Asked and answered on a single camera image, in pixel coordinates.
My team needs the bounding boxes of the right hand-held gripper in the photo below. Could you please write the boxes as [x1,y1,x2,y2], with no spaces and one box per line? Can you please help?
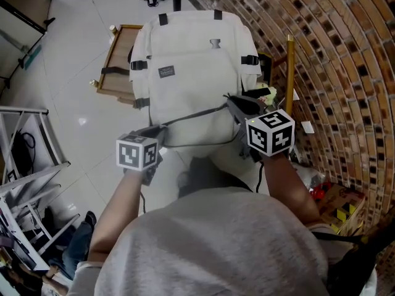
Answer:
[226,94,296,164]

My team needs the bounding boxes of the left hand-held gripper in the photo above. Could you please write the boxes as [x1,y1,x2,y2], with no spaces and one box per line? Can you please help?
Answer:
[115,124,170,187]

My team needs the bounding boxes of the white backpack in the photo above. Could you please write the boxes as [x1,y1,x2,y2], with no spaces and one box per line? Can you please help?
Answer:
[128,9,264,154]

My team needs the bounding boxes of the person's left forearm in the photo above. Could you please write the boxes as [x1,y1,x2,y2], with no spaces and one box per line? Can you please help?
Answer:
[88,168,146,262]

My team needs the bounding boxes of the person's right forearm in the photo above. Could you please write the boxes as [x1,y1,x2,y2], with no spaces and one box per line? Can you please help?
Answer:
[260,155,321,226]

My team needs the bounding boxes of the yellow green plush toy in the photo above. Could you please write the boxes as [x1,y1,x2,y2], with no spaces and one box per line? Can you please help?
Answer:
[260,86,278,105]

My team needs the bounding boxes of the person's white shoe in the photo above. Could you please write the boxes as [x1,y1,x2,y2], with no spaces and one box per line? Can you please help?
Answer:
[177,170,191,188]

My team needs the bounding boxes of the person's grey shirt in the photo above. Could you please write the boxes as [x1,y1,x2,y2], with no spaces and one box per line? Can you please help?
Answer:
[65,186,380,296]

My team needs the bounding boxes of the printed cardboard box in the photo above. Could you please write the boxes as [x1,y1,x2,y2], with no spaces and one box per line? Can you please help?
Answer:
[317,181,367,237]

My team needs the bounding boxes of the white metal shelf rack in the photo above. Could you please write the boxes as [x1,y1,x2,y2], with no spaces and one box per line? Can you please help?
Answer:
[0,105,81,271]

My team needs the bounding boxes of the black power adapter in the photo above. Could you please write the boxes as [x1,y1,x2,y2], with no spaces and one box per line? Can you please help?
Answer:
[11,129,37,176]

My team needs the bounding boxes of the green floor mop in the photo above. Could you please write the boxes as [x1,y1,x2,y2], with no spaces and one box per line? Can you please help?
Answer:
[0,28,43,71]

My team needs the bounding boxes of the grey panel on black stand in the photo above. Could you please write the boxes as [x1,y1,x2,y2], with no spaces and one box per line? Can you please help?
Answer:
[0,0,60,43]

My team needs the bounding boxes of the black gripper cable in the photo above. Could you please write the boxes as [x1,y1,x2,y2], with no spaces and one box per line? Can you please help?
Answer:
[254,161,265,194]
[139,183,148,215]

